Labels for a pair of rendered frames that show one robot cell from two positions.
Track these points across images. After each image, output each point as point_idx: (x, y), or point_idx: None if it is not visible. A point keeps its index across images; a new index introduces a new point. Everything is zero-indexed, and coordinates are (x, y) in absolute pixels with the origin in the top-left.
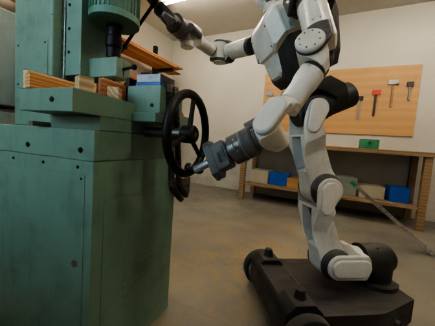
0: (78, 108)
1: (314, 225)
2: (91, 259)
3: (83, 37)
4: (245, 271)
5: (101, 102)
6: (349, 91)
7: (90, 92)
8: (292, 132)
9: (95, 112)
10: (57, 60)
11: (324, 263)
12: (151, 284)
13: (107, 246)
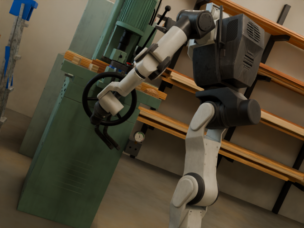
0: (64, 69)
1: (169, 214)
2: (44, 143)
3: (113, 36)
4: None
5: (78, 69)
6: (241, 106)
7: (73, 63)
8: (209, 134)
9: (72, 73)
10: (102, 47)
11: None
12: (78, 196)
13: (55, 143)
